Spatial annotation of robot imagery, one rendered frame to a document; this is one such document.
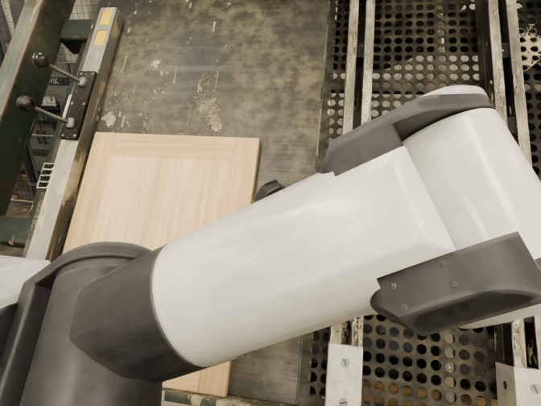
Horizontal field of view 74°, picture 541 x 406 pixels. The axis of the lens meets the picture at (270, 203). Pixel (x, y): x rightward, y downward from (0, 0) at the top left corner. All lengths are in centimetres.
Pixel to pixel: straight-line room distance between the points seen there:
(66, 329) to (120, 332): 5
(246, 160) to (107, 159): 36
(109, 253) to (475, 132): 26
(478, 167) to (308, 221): 9
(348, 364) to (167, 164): 60
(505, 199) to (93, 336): 25
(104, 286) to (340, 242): 17
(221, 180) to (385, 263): 70
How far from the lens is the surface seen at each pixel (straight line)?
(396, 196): 18
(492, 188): 22
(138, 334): 24
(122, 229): 92
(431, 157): 22
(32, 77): 131
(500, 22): 109
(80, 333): 28
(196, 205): 86
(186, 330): 22
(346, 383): 73
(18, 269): 41
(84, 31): 137
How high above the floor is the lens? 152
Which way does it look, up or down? 22 degrees down
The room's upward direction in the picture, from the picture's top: straight up
